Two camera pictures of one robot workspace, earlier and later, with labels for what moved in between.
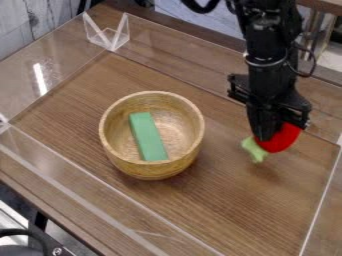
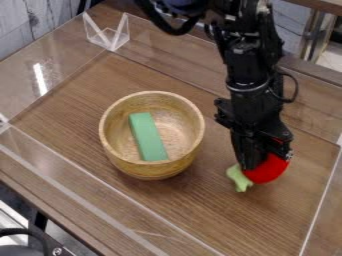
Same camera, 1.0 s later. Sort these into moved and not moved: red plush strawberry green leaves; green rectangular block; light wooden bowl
Moved: red plush strawberry green leaves
Not moved: light wooden bowl; green rectangular block
